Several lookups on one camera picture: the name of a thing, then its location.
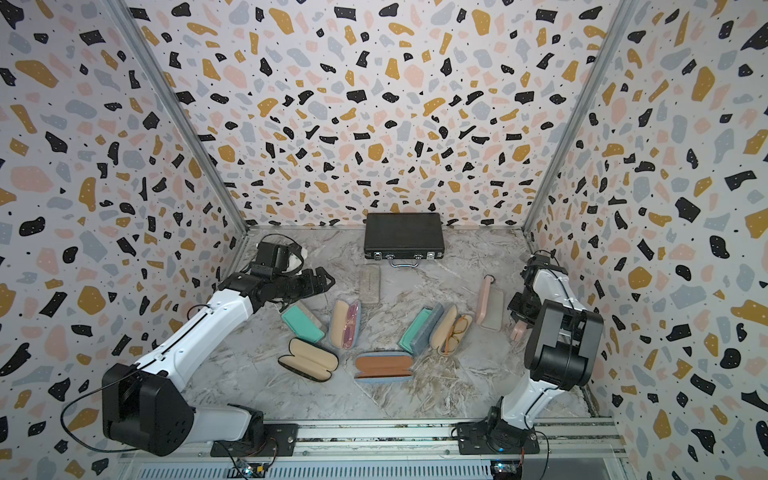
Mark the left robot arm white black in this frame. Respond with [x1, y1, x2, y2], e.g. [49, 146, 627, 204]
[102, 267, 335, 456]

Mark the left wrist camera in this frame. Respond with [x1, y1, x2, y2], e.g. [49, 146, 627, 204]
[249, 240, 304, 279]

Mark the aluminium front rail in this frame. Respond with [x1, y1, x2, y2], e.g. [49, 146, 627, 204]
[117, 418, 634, 479]

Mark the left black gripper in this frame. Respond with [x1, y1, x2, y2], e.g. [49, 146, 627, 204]
[272, 265, 335, 303]

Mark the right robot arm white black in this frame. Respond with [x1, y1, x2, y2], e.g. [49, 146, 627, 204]
[485, 250, 604, 452]

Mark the grey case mint lining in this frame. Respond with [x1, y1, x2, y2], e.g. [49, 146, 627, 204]
[398, 303, 444, 356]

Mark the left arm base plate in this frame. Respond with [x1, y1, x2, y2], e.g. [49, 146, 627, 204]
[210, 423, 299, 458]

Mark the black case beige lining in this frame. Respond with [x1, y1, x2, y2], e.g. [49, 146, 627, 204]
[278, 338, 339, 383]

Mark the closed pink glasses case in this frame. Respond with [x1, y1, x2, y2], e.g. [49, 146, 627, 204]
[510, 321, 528, 342]

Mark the pink glasses case grey lining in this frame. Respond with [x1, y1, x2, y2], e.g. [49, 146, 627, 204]
[475, 275, 505, 332]

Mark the mint green glasses case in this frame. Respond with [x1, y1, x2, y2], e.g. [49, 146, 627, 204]
[281, 301, 326, 344]

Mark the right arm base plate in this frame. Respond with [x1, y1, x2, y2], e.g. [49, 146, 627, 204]
[453, 421, 540, 455]

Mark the black ribbed briefcase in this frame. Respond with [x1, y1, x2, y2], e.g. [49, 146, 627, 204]
[363, 212, 445, 260]

